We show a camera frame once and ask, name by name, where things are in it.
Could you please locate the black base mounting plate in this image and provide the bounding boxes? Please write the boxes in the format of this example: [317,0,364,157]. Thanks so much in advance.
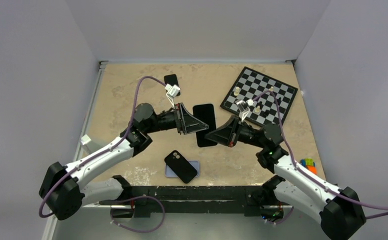
[100,185,291,221]

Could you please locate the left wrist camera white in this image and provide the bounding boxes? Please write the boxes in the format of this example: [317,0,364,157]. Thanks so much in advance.
[165,83,180,108]

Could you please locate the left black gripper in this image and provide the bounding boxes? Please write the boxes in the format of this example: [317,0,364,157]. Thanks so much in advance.
[144,102,208,135]

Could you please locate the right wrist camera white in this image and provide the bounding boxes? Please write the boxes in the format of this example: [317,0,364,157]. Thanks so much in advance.
[235,99,254,122]

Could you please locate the black white chessboard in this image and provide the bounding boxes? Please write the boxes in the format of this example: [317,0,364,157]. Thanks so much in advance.
[220,67,298,127]

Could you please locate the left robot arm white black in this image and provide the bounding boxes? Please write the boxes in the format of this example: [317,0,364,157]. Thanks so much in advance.
[38,103,209,220]

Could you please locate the bare black phone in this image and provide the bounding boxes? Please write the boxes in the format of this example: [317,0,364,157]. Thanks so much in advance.
[164,74,180,87]

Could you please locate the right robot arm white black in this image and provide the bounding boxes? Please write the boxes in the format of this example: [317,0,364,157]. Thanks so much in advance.
[205,116,367,240]

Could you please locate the small white box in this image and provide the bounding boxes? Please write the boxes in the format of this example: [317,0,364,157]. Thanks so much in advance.
[80,134,91,145]

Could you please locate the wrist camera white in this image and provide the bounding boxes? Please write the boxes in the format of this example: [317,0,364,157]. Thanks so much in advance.
[165,83,180,108]
[235,99,254,122]

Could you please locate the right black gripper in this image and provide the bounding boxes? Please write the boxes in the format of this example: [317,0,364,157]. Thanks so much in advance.
[205,115,266,149]

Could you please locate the white chess piece left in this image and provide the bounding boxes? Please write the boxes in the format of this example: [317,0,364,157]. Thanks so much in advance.
[234,87,240,96]

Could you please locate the colourful toy car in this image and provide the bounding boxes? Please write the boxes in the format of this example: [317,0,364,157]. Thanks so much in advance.
[300,158,317,175]

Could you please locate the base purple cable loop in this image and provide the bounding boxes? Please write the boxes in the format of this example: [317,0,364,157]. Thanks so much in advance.
[110,192,166,233]

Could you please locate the black phone case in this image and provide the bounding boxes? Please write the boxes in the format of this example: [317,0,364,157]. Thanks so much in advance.
[164,150,200,184]

